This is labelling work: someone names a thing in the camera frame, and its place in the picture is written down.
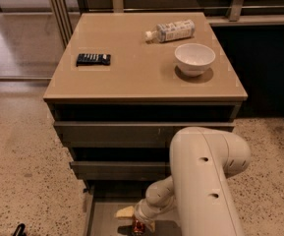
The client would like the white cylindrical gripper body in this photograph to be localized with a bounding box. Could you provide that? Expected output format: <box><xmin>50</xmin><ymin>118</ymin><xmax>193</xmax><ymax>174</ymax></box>
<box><xmin>134</xmin><ymin>199</ymin><xmax>175</xmax><ymax>224</ymax></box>

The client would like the red coke can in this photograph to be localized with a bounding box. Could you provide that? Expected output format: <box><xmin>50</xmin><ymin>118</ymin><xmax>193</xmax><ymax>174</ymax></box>
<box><xmin>132</xmin><ymin>217</ymin><xmax>145</xmax><ymax>236</ymax></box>

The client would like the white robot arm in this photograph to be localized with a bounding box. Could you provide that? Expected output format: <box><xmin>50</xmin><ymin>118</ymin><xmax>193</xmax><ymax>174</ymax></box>
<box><xmin>115</xmin><ymin>127</ymin><xmax>251</xmax><ymax>236</ymax></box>

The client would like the open grey bottom drawer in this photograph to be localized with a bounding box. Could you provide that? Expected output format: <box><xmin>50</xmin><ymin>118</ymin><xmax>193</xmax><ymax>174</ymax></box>
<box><xmin>85</xmin><ymin>181</ymin><xmax>182</xmax><ymax>236</ymax></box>

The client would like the grey middle drawer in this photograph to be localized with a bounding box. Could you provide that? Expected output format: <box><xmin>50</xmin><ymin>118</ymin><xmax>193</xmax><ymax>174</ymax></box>
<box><xmin>70</xmin><ymin>161</ymin><xmax>171</xmax><ymax>181</ymax></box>

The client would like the grey top drawer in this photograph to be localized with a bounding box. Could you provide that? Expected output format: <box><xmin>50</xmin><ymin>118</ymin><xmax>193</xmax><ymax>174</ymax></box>
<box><xmin>54</xmin><ymin>121</ymin><xmax>235</xmax><ymax>148</ymax></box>

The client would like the grey drawer cabinet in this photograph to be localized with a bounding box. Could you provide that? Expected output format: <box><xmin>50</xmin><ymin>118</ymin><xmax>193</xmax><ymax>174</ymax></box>
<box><xmin>42</xmin><ymin>12</ymin><xmax>248</xmax><ymax>236</ymax></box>

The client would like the black object at floor edge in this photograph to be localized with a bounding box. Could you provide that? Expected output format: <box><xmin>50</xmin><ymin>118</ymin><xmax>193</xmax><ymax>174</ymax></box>
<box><xmin>13</xmin><ymin>223</ymin><xmax>27</xmax><ymax>236</ymax></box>

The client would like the dark blue snack bar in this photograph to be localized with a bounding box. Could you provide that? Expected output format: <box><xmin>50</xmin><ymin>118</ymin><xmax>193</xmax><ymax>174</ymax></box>
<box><xmin>76</xmin><ymin>53</ymin><xmax>111</xmax><ymax>66</ymax></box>

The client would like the white bowl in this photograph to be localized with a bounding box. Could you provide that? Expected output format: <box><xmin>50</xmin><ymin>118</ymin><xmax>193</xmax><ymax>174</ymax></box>
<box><xmin>174</xmin><ymin>43</ymin><xmax>216</xmax><ymax>77</ymax></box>

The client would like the plastic bottle with label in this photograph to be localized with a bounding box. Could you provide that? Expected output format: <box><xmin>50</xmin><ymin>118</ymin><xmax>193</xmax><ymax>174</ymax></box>
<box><xmin>144</xmin><ymin>20</ymin><xmax>195</xmax><ymax>43</ymax></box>

